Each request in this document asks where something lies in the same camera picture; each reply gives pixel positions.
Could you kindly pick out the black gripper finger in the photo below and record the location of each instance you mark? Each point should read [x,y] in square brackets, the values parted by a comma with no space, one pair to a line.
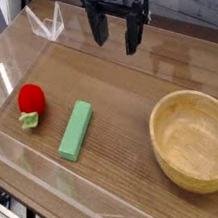
[133,33]
[98,23]

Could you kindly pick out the green rectangular block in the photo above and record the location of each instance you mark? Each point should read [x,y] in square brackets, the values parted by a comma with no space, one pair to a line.
[76,129]

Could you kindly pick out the brown wooden bowl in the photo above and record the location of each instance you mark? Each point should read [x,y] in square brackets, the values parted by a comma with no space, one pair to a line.
[184,136]

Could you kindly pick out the red plush strawberry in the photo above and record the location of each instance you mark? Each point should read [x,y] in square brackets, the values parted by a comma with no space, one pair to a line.
[31,102]

